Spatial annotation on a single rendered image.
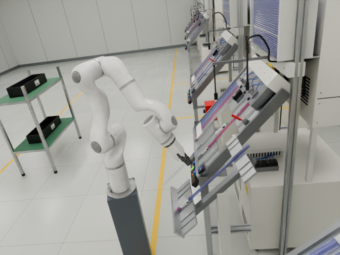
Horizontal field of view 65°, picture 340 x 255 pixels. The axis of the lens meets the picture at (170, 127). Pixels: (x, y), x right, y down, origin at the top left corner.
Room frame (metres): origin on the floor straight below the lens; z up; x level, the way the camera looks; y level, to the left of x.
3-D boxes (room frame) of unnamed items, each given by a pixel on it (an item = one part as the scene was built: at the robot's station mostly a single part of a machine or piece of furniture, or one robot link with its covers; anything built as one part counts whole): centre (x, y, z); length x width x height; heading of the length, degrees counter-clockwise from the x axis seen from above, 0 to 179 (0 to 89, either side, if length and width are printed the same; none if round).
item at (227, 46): (3.06, -0.77, 0.66); 1.01 x 0.73 x 1.31; 84
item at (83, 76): (1.34, 0.37, 1.25); 0.16 x 0.12 x 0.50; 150
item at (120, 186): (1.37, 0.36, 0.79); 0.19 x 0.19 x 0.18
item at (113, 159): (1.40, 0.34, 1.00); 0.19 x 0.12 x 0.24; 150
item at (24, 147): (3.24, 1.62, 0.55); 0.91 x 0.46 x 1.10; 174
